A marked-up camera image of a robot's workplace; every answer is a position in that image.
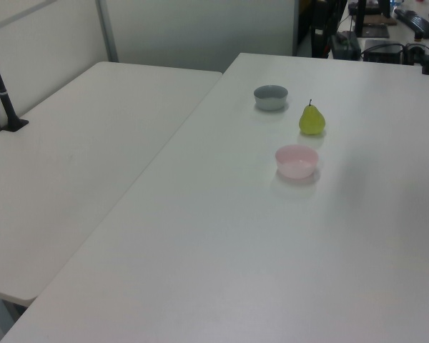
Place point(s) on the grey metal partition post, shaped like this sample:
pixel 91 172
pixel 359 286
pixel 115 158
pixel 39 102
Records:
pixel 107 32

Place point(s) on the black keyboard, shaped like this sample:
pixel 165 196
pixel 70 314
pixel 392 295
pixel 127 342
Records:
pixel 416 21

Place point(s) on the grey plastic bowl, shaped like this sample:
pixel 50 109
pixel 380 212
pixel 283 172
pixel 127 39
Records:
pixel 270 101

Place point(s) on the white side table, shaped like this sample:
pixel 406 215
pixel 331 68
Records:
pixel 75 160

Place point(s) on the green yellow pear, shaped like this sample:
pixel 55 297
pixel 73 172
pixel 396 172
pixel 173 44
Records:
pixel 311 123

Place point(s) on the brown wooden board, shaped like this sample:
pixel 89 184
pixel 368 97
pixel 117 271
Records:
pixel 380 19

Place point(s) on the black camera stand pole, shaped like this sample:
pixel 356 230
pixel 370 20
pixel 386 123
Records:
pixel 0 91

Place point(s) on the black electronics box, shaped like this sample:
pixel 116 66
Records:
pixel 382 50

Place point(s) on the black equipment case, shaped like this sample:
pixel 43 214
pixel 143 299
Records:
pixel 345 45

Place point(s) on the black monitor stand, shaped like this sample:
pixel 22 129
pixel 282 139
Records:
pixel 373 30

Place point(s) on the pink plastic bowl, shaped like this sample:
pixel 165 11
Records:
pixel 296 166

